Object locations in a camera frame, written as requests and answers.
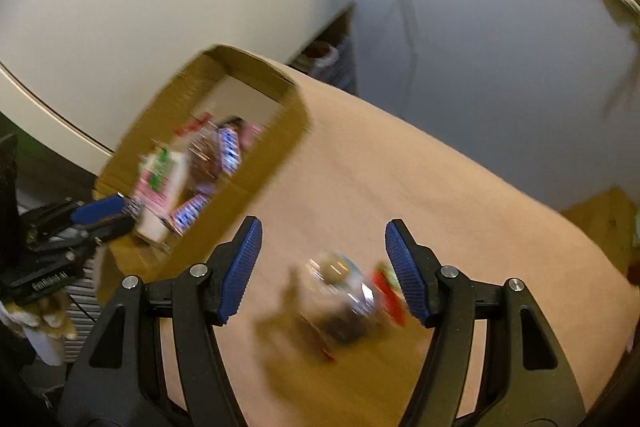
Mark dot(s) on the cardboard box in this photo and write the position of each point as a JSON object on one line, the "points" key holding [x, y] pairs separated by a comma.
{"points": [[270, 167]]}

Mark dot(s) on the clear packet of brown snacks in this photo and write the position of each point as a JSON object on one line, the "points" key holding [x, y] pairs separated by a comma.
{"points": [[205, 159]]}

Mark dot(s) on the clear round snack packet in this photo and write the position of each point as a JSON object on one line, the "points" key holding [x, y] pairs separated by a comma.
{"points": [[342, 302]]}

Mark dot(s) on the brown cardboard carton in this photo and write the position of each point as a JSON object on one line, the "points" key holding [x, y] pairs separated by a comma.
{"points": [[605, 219]]}

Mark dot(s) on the pink snack packet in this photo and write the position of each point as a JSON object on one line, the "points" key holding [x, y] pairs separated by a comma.
{"points": [[250, 132]]}

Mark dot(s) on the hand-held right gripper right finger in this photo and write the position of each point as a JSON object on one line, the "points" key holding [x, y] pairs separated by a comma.
{"points": [[407, 277]]}

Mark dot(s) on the white pink-print packet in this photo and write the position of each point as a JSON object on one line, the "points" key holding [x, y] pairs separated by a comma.
{"points": [[157, 192]]}

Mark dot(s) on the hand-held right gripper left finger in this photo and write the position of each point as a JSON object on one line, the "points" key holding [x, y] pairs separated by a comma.
{"points": [[242, 267]]}

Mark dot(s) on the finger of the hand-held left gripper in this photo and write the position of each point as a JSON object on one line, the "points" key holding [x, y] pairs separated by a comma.
{"points": [[112, 229], [97, 209]]}

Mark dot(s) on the red green snack packet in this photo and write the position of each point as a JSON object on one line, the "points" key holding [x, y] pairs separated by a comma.
{"points": [[389, 294]]}

